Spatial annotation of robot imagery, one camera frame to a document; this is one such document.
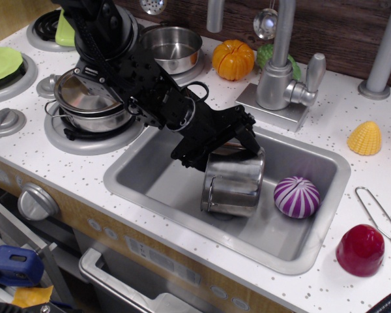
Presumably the steel saucepan with handle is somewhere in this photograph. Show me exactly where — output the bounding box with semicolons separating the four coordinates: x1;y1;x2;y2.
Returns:
140;26;203;75

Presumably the back left stove burner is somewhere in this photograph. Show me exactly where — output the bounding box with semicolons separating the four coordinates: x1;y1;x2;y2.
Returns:
27;10;75;52

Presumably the front right stove burner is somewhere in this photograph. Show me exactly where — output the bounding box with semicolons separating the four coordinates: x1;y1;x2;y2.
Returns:
44;100;143;156

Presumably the green toy cutting board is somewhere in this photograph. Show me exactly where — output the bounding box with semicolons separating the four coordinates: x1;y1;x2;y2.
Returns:
55;9;75;48

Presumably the purple striped toy onion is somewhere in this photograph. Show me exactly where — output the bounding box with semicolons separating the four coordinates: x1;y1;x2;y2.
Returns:
273;176;321;219

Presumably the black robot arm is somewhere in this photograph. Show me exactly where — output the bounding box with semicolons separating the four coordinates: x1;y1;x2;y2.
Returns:
57;1;260;171

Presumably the small steel pot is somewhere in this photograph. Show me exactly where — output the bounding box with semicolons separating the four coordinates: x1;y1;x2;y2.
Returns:
201;142;265;217

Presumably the green toy vegetable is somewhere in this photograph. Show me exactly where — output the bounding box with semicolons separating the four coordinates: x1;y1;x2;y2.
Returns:
256;44;302;81

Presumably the yellow toy corn piece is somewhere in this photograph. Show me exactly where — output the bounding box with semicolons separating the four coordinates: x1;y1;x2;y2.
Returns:
347;121;382;156

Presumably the grey oven door handle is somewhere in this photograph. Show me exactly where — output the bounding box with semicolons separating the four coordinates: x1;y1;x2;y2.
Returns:
79;248;219;312

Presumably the grey oven dial knob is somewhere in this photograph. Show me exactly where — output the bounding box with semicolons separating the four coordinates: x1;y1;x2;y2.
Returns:
18;183;59;221

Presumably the grey stove knob left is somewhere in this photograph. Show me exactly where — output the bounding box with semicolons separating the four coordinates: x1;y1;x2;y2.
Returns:
36;74;61;99

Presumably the grey stove knob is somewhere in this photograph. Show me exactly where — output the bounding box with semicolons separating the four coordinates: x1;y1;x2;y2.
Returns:
0;108;27;137
36;74;61;99

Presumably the grey hanging utensil handle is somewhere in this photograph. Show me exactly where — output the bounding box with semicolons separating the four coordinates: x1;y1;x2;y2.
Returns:
206;0;225;33

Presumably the steel pot with lid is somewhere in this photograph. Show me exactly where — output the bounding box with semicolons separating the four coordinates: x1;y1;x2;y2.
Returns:
45;70;136;133

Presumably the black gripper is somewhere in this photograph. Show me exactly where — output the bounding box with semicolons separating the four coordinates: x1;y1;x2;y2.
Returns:
171;102;261;171

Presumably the yellow tape piece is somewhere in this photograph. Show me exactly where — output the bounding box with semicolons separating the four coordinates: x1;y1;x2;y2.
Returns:
12;286;54;308

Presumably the grey vertical post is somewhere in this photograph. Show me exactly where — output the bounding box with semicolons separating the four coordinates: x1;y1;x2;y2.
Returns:
358;15;391;100

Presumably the hanging steel ladle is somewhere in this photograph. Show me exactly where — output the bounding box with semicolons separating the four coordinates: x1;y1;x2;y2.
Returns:
253;1;278;40

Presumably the grey toy sink basin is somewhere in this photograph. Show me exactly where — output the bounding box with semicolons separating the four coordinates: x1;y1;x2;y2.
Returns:
104;127;351;275

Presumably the grey stove knob front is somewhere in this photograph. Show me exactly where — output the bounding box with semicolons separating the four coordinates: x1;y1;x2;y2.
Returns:
0;108;27;137

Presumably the blue clamp tool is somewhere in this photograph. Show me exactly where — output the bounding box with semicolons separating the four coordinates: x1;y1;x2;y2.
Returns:
0;245;44;287

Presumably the green toy plate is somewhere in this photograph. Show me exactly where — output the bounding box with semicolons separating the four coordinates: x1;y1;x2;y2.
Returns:
0;47;23;80

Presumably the silver toy faucet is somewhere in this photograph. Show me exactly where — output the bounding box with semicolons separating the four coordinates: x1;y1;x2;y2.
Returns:
235;1;326;132

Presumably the orange toy pumpkin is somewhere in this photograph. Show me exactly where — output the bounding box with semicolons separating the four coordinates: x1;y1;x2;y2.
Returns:
212;40;255;81

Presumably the hanging perforated steel skimmer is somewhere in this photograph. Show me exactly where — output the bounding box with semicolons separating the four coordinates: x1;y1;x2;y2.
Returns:
139;0;167;15

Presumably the red toy apple half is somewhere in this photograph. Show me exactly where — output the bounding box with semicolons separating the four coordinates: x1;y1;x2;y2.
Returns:
336;224;385;277

